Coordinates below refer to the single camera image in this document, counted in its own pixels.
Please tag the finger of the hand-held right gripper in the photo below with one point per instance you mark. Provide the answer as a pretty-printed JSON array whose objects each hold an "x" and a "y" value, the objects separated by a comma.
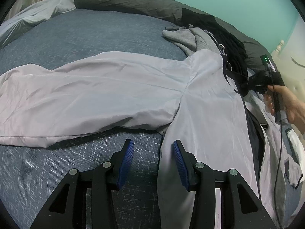
[{"x": 243, "y": 87}]

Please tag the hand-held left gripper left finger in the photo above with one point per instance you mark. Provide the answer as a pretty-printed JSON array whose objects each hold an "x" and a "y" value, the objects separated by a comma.
[{"x": 125, "y": 164}]

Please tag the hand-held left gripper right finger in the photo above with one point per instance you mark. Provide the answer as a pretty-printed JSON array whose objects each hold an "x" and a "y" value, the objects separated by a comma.
[{"x": 180, "y": 164}]

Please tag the person's right hand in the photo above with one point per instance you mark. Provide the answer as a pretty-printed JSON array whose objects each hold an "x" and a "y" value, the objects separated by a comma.
[{"x": 294, "y": 109}]

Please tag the cream tufted headboard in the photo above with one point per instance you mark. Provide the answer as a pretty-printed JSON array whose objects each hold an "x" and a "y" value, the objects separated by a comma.
[{"x": 293, "y": 59}]

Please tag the white folded garment black trim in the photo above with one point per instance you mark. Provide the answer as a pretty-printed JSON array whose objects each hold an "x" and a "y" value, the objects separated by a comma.
[{"x": 296, "y": 145}]

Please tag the bed with blue-grey sheet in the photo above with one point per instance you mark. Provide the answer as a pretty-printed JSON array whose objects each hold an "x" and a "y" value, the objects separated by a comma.
[{"x": 83, "y": 33}]

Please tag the light grey blanket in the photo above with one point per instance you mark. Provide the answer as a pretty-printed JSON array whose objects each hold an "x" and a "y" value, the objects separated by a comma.
[{"x": 35, "y": 14}]

